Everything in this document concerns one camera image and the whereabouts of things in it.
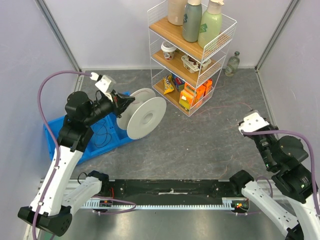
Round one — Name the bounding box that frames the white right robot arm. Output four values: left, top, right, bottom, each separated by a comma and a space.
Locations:
229, 125, 320, 240

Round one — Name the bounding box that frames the light green pump bottle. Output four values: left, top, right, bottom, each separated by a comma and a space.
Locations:
198, 0, 224, 49

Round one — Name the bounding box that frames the orange sponge box front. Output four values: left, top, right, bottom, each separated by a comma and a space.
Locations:
178, 83, 200, 112

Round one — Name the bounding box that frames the blue snack box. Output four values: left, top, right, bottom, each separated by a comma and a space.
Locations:
172, 74, 185, 92

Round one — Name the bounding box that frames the blue plastic divided bin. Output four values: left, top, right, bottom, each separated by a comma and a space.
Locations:
43, 91, 136, 164

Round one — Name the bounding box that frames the orange sponge box rear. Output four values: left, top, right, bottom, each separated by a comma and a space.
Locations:
202, 78, 213, 97

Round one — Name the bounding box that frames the thin black wire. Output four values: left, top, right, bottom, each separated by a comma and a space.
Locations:
92, 118, 113, 149

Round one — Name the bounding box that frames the paper coffee cup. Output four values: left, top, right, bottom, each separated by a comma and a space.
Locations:
161, 41, 177, 60

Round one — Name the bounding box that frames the yellow candy bag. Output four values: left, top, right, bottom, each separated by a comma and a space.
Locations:
163, 74, 175, 95

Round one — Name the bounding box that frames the white cable spool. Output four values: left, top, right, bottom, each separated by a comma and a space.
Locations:
116, 88, 167, 140

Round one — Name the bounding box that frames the beige pump bottle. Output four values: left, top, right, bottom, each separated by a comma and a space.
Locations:
167, 0, 188, 26

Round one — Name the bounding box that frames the orange sponge box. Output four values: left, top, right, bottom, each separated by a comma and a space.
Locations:
202, 78, 213, 97
178, 83, 200, 112
195, 85, 206, 103

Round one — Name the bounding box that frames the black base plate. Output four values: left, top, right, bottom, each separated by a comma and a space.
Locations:
98, 179, 244, 206

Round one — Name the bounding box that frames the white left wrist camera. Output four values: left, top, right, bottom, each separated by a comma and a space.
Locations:
90, 72, 116, 95

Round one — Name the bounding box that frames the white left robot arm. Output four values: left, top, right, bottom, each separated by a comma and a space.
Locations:
17, 90, 135, 237

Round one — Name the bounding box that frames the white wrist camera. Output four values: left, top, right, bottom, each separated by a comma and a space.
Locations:
238, 110, 270, 135
90, 72, 116, 95

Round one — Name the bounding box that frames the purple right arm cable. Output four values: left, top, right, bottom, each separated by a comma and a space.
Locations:
234, 129, 320, 216

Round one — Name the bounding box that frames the white wire shelf rack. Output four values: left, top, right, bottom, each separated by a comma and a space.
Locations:
147, 0, 237, 117

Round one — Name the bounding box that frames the orange sponge box middle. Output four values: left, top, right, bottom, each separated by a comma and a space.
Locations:
195, 85, 206, 103

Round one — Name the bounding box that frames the white yogurt tub pack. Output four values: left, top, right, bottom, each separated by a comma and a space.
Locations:
181, 54, 212, 74

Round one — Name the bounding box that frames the clear glass bottle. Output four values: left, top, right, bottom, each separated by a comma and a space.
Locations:
224, 51, 240, 77

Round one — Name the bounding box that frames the grey slotted cable duct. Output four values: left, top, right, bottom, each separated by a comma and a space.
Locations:
81, 198, 235, 211

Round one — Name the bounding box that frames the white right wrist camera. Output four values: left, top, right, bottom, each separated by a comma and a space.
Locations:
238, 110, 270, 135

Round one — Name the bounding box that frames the grey green pump bottle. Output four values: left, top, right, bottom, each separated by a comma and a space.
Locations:
182, 0, 202, 43

